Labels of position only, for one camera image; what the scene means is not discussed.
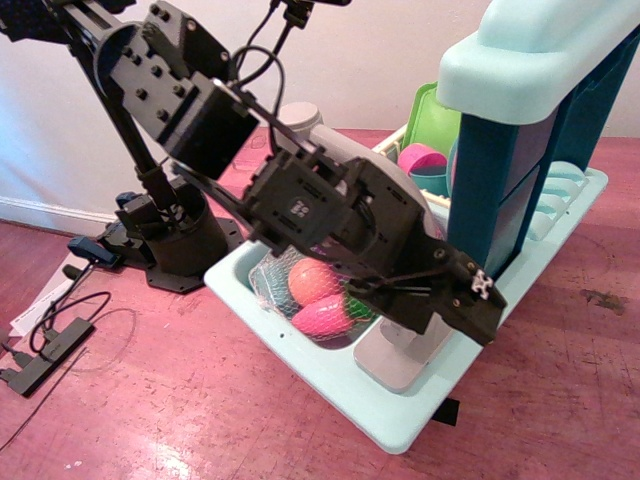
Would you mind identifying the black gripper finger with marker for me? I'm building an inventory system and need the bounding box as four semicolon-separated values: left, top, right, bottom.
349;249;506;346

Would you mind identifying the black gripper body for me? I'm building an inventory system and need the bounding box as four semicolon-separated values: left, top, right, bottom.
299;158;456;281

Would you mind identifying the grey toy faucet with lever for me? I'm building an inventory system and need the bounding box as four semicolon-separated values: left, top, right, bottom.
277;102;459;396

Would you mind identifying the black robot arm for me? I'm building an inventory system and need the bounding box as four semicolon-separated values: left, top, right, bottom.
1;1;506;345

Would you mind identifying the cream dish rack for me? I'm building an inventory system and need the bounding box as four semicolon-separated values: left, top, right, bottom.
372;125;451;210

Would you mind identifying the pink toy cup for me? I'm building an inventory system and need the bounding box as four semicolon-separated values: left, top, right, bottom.
397;143;447;176

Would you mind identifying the teal toy cup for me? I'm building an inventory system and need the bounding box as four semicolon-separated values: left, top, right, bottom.
409;166;449;197

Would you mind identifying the mesh bag of toy food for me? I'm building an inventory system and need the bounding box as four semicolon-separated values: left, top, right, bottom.
248;247;379;343

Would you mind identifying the green plastic cutting board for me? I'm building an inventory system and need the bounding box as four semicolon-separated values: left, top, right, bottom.
402;82;461;156

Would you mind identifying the black tape piece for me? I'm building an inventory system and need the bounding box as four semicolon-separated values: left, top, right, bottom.
431;397;460;427

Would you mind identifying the mint toy sink counter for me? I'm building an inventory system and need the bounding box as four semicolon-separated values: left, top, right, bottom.
205;168;608;454

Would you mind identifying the teal and mint toy shelf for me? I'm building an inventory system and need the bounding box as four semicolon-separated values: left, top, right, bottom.
437;1;639;276

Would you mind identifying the black usb hub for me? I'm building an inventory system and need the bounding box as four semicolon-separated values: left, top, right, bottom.
1;317;96;398

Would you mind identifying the white paper sheet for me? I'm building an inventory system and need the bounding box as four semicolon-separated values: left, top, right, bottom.
9;253;88;338

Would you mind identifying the black camera cable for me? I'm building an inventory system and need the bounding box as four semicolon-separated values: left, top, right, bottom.
234;0;296;86

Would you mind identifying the black overhead camera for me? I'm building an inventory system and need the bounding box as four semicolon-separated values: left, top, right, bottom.
283;0;351;29

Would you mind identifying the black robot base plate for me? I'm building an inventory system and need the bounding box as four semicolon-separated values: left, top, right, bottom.
97;216;244;294

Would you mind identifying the blue cable connector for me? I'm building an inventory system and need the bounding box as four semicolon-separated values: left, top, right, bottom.
67;236;120;268

